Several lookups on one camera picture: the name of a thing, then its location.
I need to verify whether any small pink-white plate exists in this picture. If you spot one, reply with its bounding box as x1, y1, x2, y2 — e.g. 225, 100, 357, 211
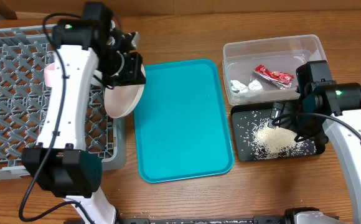
44, 63, 56, 88

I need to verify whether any red snack wrapper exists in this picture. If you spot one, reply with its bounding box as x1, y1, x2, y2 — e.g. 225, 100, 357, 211
253, 65, 295, 90

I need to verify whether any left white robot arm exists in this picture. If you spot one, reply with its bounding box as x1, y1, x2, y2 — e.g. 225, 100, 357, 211
21, 1, 146, 223

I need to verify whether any grey dishwasher rack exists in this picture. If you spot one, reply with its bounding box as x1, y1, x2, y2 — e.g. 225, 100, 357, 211
0, 26, 126, 180

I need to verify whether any teal plastic tray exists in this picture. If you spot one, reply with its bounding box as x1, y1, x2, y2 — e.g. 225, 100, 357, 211
133, 59, 235, 184

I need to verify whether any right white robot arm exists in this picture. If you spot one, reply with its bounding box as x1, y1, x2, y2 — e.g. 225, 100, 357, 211
271, 60, 361, 223

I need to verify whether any clear plastic bin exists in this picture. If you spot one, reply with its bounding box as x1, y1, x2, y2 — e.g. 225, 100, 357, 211
222, 34, 327, 106

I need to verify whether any black waste tray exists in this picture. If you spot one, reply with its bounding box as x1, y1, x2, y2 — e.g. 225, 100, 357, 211
230, 102, 325, 155

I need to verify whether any white tissue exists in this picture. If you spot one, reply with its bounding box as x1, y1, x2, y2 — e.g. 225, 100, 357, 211
231, 79, 263, 94

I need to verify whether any white rice pile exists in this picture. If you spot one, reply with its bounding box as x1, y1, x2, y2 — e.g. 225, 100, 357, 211
239, 110, 314, 159

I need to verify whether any large white plate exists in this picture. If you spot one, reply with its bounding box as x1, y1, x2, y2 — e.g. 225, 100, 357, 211
103, 63, 146, 119

